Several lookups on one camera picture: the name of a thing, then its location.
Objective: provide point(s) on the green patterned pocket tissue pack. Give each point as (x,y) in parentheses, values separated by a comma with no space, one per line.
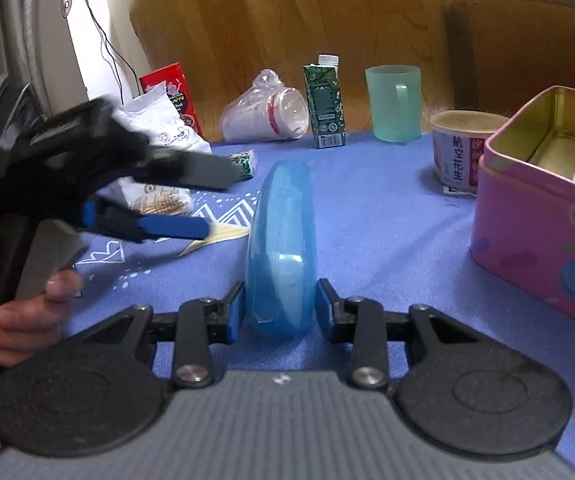
(246,164)

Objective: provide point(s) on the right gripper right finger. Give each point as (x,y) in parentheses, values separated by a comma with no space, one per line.
(360,322)

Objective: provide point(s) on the brown chair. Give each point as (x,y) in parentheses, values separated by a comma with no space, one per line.
(502,53)

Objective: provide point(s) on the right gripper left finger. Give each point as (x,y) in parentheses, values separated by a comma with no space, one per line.
(199,324)

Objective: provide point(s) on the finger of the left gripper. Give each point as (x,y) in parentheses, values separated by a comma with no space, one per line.
(186,169)
(157,224)

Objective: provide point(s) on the person's left hand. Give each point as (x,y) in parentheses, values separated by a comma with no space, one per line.
(31,325)

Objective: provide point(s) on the red snack box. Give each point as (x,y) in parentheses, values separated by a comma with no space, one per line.
(173,78)

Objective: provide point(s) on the teal plastic mug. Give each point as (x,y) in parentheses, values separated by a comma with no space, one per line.
(396,103)

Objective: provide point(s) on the white tissue pack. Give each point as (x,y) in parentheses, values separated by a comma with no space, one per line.
(154,114)

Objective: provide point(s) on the blue plastic case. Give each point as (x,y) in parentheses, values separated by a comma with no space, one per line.
(281,260)

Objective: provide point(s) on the blue patterned tablecloth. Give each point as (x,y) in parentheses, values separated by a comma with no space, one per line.
(386,230)

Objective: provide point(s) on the green drink carton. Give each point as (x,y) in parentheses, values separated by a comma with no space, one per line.
(325,104)

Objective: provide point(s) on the bagged stack of paper cups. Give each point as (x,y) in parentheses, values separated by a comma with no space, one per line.
(267,111)

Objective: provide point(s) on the pink biscuit tin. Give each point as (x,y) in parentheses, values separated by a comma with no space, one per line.
(524,223)

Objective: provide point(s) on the peanut can with lid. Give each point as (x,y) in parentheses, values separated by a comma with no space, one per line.
(459,138)

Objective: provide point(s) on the bag of cotton swabs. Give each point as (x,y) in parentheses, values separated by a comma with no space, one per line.
(156,199)

